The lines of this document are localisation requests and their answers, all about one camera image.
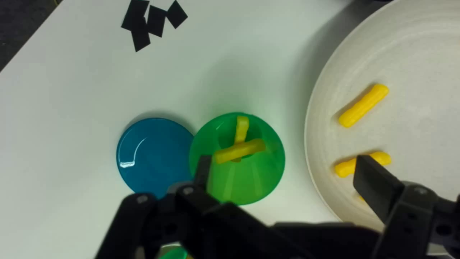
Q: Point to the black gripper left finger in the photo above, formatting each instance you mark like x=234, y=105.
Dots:
x=191, y=225

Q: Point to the green plastic cup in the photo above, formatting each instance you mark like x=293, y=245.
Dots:
x=259, y=181

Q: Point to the blue round lid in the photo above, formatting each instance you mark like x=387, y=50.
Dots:
x=152, y=153

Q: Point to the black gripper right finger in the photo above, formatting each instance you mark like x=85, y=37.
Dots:
x=411, y=220

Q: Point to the black tape scrap pile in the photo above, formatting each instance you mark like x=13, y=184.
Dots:
x=148, y=22

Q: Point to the yellow toy fry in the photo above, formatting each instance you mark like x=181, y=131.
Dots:
x=239, y=151
x=242, y=128
x=362, y=104
x=347, y=167

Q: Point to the white round plate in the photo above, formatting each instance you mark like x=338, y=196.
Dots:
x=421, y=72

